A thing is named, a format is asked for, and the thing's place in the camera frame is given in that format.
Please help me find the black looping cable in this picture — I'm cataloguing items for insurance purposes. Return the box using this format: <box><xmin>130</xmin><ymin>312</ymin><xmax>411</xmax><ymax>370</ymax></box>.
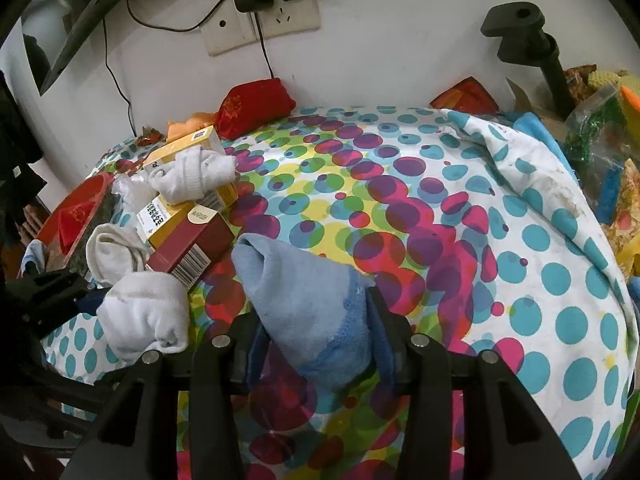
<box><xmin>125</xmin><ymin>0</ymin><xmax>238</xmax><ymax>33</ymax></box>

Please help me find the orange rubber toy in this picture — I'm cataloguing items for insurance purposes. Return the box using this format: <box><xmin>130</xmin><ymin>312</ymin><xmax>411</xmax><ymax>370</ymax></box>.
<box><xmin>166</xmin><ymin>112</ymin><xmax>218</xmax><ymax>143</ymax></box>

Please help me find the black adapter cable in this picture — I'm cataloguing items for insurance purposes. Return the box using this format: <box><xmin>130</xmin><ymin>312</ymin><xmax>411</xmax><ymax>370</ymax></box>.
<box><xmin>255</xmin><ymin>10</ymin><xmax>276</xmax><ymax>82</ymax></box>

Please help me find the polka dot cloth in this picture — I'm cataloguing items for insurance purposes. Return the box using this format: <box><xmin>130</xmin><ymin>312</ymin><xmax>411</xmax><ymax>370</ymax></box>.
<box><xmin>40</xmin><ymin>105</ymin><xmax>636</xmax><ymax>480</ymax></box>

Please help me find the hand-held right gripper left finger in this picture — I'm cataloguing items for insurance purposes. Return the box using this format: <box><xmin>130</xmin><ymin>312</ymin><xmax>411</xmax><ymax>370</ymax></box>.
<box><xmin>60</xmin><ymin>310</ymin><xmax>271</xmax><ymax>480</ymax></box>

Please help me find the red tray with dark rim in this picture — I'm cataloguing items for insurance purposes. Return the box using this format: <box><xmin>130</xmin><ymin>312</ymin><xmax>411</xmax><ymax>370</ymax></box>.
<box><xmin>35</xmin><ymin>172</ymin><xmax>123</xmax><ymax>273</ymax></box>

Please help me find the knotted white sock bundle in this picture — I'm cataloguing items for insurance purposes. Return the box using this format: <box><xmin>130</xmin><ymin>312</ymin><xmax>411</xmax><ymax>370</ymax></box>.
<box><xmin>147</xmin><ymin>144</ymin><xmax>240</xmax><ymax>206</ymax></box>

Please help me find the white plastic bag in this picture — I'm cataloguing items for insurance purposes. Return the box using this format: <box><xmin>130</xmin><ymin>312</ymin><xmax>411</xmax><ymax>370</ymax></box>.
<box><xmin>111</xmin><ymin>175</ymin><xmax>158</xmax><ymax>216</ymax></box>

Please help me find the black clamp stand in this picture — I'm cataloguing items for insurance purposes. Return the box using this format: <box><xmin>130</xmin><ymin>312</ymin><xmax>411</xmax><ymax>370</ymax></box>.
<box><xmin>481</xmin><ymin>2</ymin><xmax>576</xmax><ymax>118</ymax></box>

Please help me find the long black cable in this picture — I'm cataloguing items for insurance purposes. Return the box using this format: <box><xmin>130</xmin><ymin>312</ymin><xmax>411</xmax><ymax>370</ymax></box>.
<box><xmin>102</xmin><ymin>17</ymin><xmax>138</xmax><ymax>138</ymax></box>

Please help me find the dark cloth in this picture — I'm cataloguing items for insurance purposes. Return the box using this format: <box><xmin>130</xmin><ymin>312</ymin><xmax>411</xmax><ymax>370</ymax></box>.
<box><xmin>0</xmin><ymin>72</ymin><xmax>48</xmax><ymax>241</ymax></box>

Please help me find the black monitor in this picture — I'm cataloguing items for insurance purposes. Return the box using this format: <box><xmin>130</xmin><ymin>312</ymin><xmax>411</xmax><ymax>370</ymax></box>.
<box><xmin>20</xmin><ymin>0</ymin><xmax>166</xmax><ymax>96</ymax></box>

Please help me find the yellow printed packet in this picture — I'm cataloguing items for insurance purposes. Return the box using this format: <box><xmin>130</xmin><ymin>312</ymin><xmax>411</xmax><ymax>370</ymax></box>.
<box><xmin>607</xmin><ymin>157</ymin><xmax>640</xmax><ymax>281</ymax></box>

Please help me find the red cloth pouch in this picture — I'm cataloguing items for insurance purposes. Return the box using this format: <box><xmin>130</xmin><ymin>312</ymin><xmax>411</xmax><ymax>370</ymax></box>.
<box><xmin>215</xmin><ymin>78</ymin><xmax>297</xmax><ymax>141</ymax></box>

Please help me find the red snack packet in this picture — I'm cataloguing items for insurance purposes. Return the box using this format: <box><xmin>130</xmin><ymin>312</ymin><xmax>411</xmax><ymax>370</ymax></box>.
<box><xmin>430</xmin><ymin>76</ymin><xmax>501</xmax><ymax>116</ymax></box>

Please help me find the small red printed pouch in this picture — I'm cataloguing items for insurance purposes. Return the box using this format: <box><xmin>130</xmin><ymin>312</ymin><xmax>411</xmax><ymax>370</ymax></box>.
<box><xmin>52</xmin><ymin>205</ymin><xmax>96</xmax><ymax>256</ymax></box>

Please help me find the yellow knitted toy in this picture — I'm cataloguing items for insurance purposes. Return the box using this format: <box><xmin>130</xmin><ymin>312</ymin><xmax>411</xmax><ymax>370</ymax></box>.
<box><xmin>590</xmin><ymin>67</ymin><xmax>640</xmax><ymax>111</ymax></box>

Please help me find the dark red box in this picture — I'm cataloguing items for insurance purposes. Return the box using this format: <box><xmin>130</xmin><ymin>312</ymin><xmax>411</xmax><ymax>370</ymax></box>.
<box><xmin>145</xmin><ymin>207</ymin><xmax>235</xmax><ymax>291</ymax></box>

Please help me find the yellow box with white label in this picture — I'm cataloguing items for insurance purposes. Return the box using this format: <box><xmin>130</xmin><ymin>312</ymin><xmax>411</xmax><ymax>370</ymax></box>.
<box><xmin>136</xmin><ymin>195</ymin><xmax>221</xmax><ymax>248</ymax></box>

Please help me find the beige multi wall socket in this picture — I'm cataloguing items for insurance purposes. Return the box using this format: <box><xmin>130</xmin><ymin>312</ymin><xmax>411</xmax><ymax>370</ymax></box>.
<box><xmin>252</xmin><ymin>0</ymin><xmax>321</xmax><ymax>38</ymax></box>

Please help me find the light blue cloth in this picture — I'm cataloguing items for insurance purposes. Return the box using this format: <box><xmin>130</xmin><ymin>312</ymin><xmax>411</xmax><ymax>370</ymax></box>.
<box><xmin>20</xmin><ymin>240</ymin><xmax>51</xmax><ymax>276</ymax></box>

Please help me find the yellow medicine box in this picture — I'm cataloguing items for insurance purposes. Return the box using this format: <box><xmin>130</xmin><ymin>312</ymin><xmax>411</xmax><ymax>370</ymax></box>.
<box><xmin>142</xmin><ymin>126</ymin><xmax>226</xmax><ymax>171</ymax></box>

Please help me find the brown patterned snack bag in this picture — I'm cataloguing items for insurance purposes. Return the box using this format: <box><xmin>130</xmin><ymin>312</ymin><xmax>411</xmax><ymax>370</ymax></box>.
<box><xmin>564</xmin><ymin>64</ymin><xmax>598</xmax><ymax>106</ymax></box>

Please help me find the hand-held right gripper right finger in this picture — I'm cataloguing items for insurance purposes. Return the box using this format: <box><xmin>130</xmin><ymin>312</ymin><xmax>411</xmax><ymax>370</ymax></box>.
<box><xmin>365</xmin><ymin>287</ymin><xmax>583</xmax><ymax>480</ymax></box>

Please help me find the light blue sock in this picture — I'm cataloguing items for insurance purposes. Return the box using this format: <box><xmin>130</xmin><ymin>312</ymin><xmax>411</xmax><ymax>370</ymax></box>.
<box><xmin>231</xmin><ymin>234</ymin><xmax>381</xmax><ymax>393</ymax></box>

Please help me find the beige single wall socket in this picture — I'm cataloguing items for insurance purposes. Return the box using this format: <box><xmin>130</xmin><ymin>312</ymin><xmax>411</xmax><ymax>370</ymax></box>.
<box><xmin>200</xmin><ymin>10</ymin><xmax>258</xmax><ymax>58</ymax></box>

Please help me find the small yellow box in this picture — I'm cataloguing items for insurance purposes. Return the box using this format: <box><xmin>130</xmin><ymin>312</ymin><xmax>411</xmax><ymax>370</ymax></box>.
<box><xmin>200</xmin><ymin>182</ymin><xmax>240</xmax><ymax>210</ymax></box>

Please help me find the blue packet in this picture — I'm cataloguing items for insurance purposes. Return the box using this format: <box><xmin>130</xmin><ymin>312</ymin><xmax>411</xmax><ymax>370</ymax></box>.
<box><xmin>597</xmin><ymin>167</ymin><xmax>626</xmax><ymax>226</ymax></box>

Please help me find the clear plastic bag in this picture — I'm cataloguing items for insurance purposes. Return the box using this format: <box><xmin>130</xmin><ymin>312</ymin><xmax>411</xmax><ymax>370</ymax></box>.
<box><xmin>562</xmin><ymin>82</ymin><xmax>640</xmax><ymax>226</ymax></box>

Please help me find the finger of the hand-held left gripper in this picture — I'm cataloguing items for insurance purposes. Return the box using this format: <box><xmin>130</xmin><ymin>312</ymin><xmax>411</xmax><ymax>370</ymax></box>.
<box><xmin>15</xmin><ymin>267</ymin><xmax>96</xmax><ymax>336</ymax></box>

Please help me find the cardboard box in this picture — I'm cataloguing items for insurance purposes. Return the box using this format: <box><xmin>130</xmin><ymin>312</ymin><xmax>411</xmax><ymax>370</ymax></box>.
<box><xmin>506</xmin><ymin>77</ymin><xmax>566</xmax><ymax>126</ymax></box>

